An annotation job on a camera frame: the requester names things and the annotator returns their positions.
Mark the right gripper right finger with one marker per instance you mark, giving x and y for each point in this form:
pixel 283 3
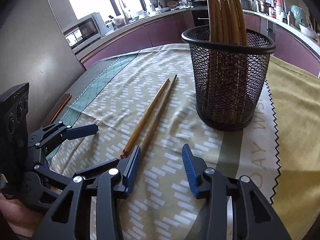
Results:
pixel 253 217

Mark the patterned tablecloth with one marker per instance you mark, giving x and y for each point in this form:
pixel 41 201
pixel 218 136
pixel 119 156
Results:
pixel 278 150

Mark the left hand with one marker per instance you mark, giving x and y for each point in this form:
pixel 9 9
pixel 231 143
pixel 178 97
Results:
pixel 23 221

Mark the black built-in oven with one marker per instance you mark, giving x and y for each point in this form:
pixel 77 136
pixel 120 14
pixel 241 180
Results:
pixel 200 16

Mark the pink kettle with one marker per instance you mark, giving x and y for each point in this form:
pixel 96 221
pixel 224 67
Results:
pixel 279 4

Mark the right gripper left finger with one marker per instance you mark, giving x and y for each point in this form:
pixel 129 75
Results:
pixel 69 216

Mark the white microwave oven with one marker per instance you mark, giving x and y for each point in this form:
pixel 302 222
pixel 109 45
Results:
pixel 87 30

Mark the steel pot on counter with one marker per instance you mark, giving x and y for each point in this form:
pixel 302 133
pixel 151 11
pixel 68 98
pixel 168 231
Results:
pixel 263 7

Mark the kitchen faucet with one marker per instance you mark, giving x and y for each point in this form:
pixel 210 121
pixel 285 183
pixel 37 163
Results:
pixel 123 8

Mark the grey refrigerator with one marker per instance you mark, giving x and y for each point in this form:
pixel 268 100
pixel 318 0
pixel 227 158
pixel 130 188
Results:
pixel 34 50

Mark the black mesh utensil cup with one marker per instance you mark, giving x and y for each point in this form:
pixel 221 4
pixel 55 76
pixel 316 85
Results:
pixel 228 78

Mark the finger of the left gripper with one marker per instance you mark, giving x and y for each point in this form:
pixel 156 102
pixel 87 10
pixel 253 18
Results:
pixel 62 177
pixel 79 132

